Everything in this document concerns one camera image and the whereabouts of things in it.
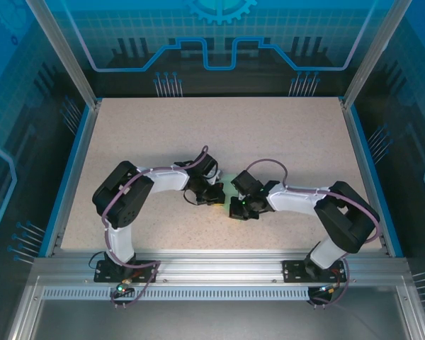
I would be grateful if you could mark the green paper sheet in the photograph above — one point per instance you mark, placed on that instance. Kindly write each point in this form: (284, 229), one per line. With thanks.
(229, 179)

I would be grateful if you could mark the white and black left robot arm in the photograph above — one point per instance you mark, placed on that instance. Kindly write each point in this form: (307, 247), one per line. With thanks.
(127, 205)

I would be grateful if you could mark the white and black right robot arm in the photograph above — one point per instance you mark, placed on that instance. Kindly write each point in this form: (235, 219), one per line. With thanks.
(350, 219)

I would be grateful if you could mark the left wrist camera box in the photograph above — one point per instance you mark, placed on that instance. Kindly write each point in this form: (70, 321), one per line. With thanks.
(216, 176)

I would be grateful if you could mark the aluminium mounting rail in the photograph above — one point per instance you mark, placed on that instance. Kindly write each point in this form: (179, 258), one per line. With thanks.
(216, 263)

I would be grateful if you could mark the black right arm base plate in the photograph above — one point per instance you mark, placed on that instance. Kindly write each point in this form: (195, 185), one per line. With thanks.
(294, 271)

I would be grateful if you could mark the aluminium side frame rail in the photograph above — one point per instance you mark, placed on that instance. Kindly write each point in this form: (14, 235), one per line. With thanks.
(360, 156)
(80, 156)

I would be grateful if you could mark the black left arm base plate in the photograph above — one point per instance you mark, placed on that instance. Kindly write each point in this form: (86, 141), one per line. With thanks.
(106, 272)

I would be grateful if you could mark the aluminium frame post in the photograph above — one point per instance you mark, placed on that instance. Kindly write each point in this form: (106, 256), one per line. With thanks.
(67, 56)
(375, 53)

